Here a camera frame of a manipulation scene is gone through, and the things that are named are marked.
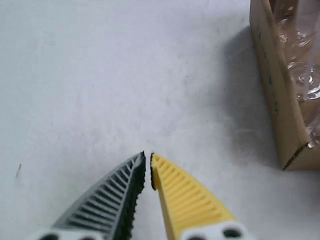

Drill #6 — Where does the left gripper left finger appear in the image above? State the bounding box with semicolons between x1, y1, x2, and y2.
30;150;147;240

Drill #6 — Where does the cardboard box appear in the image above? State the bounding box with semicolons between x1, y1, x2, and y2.
249;0;320;171

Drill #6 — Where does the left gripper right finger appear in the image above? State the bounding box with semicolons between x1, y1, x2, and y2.
149;152;259;240

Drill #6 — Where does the clear plastic bottle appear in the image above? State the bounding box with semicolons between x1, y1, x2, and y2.
271;0;320;101

